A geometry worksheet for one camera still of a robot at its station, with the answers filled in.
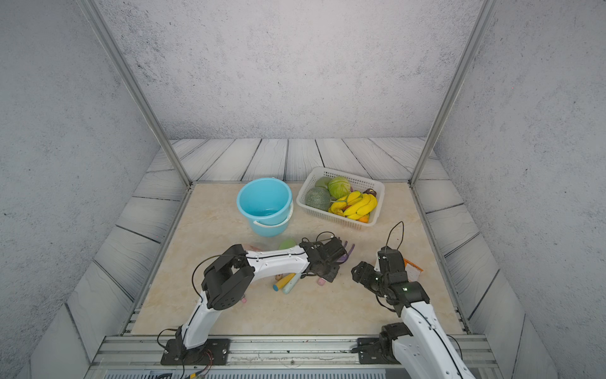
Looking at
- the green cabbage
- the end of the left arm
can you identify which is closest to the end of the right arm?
the end of the left arm

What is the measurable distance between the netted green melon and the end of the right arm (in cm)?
35

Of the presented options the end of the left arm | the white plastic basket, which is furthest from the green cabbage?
the end of the left arm

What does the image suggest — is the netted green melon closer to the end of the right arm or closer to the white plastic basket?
the white plastic basket

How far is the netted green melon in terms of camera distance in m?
1.02

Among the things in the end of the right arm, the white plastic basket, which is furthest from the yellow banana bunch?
the end of the right arm

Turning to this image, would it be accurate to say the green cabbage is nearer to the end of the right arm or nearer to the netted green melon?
the netted green melon

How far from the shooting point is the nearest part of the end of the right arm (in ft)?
1.89

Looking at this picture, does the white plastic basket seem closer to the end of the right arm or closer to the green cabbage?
the green cabbage

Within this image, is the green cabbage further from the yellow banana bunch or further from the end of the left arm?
the end of the left arm

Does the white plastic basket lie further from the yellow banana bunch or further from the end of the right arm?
the end of the right arm

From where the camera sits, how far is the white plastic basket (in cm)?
98

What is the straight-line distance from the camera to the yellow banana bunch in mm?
980

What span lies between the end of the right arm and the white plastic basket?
0.87 feet

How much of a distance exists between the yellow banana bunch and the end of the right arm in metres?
0.28
